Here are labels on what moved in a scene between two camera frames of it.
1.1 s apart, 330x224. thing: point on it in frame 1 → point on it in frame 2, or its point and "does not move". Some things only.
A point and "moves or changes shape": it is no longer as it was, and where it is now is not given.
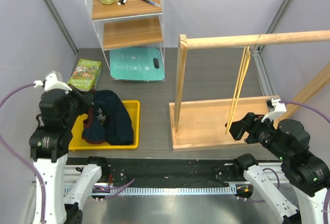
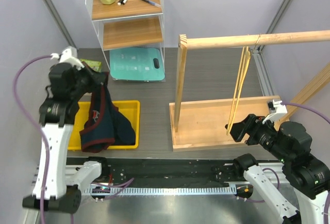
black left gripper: x=85 y=97 → x=97 y=78
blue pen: x=148 y=1 does not move
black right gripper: x=250 y=123 does not move
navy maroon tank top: x=108 y=121 moves or changes shape
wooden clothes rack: x=201 y=124 does not move
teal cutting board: x=141 y=64 does not move
